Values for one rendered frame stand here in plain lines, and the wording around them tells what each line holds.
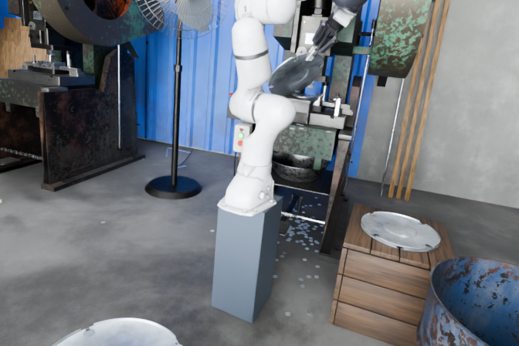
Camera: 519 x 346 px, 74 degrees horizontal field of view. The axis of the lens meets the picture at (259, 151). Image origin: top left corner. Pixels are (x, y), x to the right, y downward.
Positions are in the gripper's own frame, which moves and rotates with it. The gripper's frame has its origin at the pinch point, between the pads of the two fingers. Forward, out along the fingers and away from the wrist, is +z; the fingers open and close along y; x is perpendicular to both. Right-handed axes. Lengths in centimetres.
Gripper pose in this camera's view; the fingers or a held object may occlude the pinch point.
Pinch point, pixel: (312, 53)
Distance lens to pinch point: 161.9
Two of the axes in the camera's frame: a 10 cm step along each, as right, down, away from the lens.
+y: -3.7, -8.4, 3.9
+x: -8.1, 0.8, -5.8
